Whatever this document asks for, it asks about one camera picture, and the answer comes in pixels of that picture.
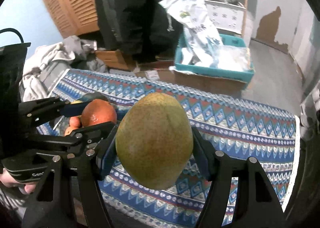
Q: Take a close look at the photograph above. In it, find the black hanging coat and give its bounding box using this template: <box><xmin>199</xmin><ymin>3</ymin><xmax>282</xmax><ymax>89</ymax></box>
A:
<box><xmin>95</xmin><ymin>0</ymin><xmax>182</xmax><ymax>64</ymax></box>

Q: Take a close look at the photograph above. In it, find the green yellow mango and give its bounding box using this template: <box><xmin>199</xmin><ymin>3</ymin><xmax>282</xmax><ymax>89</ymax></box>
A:
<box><xmin>116</xmin><ymin>93</ymin><xmax>193</xmax><ymax>190</ymax></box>

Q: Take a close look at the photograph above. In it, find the brown cardboard box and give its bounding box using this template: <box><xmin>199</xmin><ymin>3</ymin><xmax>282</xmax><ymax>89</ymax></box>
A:
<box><xmin>135</xmin><ymin>69</ymin><xmax>246</xmax><ymax>98</ymax></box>

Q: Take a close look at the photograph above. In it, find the yellow apple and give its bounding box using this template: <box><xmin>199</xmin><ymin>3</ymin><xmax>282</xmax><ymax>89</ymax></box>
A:
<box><xmin>71</xmin><ymin>100</ymin><xmax>83</xmax><ymax>104</ymax></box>

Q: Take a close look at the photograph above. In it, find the small orange tangerine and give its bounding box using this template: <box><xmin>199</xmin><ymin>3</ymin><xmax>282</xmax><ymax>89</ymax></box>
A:
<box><xmin>69</xmin><ymin>116</ymin><xmax>81</xmax><ymax>128</ymax></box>

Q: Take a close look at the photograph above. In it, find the person's left hand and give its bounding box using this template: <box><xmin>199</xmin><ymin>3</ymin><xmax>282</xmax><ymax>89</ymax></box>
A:
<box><xmin>0</xmin><ymin>168</ymin><xmax>37</xmax><ymax>194</ymax></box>

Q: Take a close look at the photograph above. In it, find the grey white clothes pile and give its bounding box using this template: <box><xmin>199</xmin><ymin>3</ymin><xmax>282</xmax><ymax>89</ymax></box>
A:
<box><xmin>20</xmin><ymin>35</ymin><xmax>107</xmax><ymax>102</ymax></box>

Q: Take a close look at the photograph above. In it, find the black bag with handle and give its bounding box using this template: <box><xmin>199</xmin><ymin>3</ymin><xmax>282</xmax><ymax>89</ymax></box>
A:
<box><xmin>1</xmin><ymin>28</ymin><xmax>30</xmax><ymax>159</ymax></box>

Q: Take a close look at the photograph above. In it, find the large orange with stem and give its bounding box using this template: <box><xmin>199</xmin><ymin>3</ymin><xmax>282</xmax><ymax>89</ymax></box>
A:
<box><xmin>64</xmin><ymin>126</ymin><xmax>78</xmax><ymax>136</ymax></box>

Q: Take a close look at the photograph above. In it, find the blue patterned tablecloth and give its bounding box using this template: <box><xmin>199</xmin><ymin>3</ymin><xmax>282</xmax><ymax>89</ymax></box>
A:
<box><xmin>49</xmin><ymin>69</ymin><xmax>300</xmax><ymax>227</ymax></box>

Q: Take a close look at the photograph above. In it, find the white patterned box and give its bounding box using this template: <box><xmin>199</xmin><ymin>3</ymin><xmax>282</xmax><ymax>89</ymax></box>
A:
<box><xmin>205</xmin><ymin>0</ymin><xmax>246</xmax><ymax>35</ymax></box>

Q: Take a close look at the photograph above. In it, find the clear plastic bag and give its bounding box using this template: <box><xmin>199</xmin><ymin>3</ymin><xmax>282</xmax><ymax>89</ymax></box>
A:
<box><xmin>212</xmin><ymin>46</ymin><xmax>252</xmax><ymax>72</ymax></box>

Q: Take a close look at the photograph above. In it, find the teal plastic bin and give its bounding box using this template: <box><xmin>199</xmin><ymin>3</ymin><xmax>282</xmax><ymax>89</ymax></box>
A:
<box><xmin>174</xmin><ymin>34</ymin><xmax>255</xmax><ymax>88</ymax></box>

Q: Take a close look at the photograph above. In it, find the wooden drawer box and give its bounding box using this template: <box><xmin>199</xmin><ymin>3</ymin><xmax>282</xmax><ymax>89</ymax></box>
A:
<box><xmin>95</xmin><ymin>49</ymin><xmax>136</xmax><ymax>71</ymax></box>

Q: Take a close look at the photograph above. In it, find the white printed plastic bag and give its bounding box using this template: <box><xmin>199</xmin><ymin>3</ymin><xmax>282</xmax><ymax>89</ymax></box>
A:
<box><xmin>159</xmin><ymin>0</ymin><xmax>223</xmax><ymax>67</ymax></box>

